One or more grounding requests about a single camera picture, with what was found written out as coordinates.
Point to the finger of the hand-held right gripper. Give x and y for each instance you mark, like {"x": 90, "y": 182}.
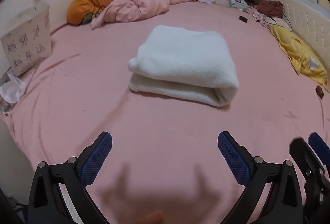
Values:
{"x": 319, "y": 143}
{"x": 306, "y": 162}

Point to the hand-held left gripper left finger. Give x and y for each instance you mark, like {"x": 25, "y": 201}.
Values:
{"x": 96, "y": 157}

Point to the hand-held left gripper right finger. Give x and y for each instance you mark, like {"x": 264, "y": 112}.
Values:
{"x": 233, "y": 159}

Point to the white fleece garment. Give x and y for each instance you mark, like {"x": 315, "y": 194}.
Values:
{"x": 180, "y": 59}

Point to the small brown device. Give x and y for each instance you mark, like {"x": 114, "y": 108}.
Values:
{"x": 319, "y": 92}

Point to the pink bed sheet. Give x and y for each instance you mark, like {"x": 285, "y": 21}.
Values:
{"x": 103, "y": 100}

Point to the yellow pillow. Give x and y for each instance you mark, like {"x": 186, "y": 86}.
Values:
{"x": 296, "y": 51}

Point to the white plastic bag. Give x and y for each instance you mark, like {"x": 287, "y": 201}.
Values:
{"x": 10, "y": 90}

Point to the pink patterned pillow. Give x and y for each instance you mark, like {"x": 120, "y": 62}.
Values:
{"x": 279, "y": 21}

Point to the white padded headboard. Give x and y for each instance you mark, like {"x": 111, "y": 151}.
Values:
{"x": 304, "y": 15}

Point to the cardboard box with handwriting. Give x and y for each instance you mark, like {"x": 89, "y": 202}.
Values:
{"x": 25, "y": 43}

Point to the small black box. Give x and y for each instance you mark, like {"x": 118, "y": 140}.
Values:
{"x": 243, "y": 19}

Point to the dark red cloth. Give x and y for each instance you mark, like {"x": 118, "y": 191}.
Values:
{"x": 270, "y": 7}

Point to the orange plush pillow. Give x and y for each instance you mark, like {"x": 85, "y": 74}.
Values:
{"x": 82, "y": 6}

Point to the cluster of small bottles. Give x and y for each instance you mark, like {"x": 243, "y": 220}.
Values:
{"x": 238, "y": 3}

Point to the crumpled pink duvet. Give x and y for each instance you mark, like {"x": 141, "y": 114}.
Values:
{"x": 134, "y": 5}

